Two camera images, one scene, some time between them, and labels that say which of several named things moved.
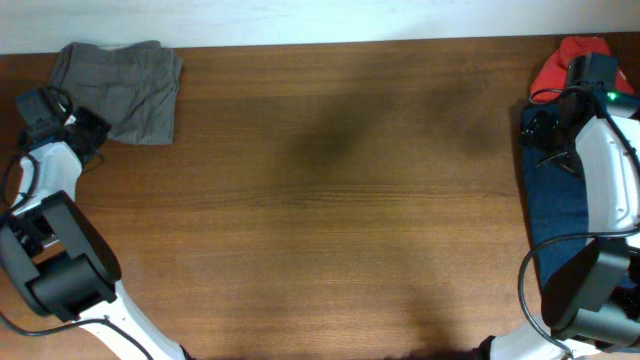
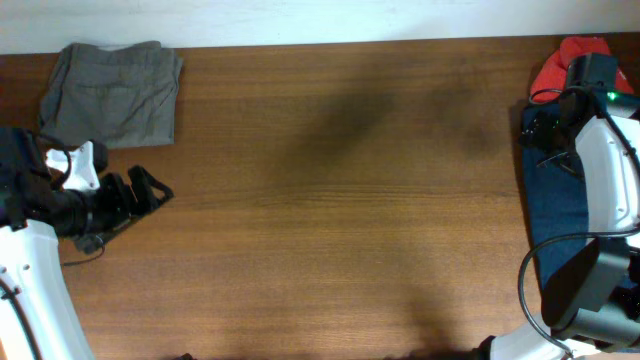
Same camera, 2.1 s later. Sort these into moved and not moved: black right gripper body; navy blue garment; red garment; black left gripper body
Moved: black left gripper body
Not moved: navy blue garment; black right gripper body; red garment
